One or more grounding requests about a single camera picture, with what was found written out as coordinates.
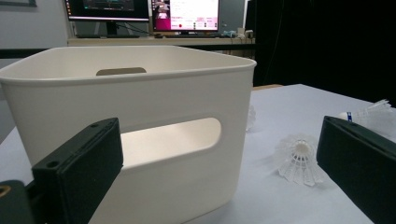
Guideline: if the wooden table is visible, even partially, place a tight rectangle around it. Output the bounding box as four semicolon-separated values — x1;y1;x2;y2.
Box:
251;83;284;91

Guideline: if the dark screen monitor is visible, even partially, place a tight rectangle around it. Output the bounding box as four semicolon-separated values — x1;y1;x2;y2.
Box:
64;0;150;39

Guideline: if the bright screen monitor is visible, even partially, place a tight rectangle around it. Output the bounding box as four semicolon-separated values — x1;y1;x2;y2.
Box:
150;0;220;34

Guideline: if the white plastic storage bin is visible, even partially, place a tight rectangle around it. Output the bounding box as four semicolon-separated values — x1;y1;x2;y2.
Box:
0;45;258;224

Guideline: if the black curtain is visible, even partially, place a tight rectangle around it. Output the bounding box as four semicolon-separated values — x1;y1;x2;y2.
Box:
246;0;396;107

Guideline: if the blue banded white shuttlecock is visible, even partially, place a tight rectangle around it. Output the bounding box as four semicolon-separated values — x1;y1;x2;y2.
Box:
338;98;396;139

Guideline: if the light wooden desk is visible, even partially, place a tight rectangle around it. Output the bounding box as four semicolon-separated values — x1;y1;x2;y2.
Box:
66;36;256;49

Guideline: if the white table mat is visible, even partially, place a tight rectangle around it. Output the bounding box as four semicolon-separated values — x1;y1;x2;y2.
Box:
0;83;396;224

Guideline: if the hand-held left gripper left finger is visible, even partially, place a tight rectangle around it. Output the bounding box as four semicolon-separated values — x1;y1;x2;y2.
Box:
31;117;124;224

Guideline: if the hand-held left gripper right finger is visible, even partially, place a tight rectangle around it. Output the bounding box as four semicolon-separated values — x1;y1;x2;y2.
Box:
316;115;396;224

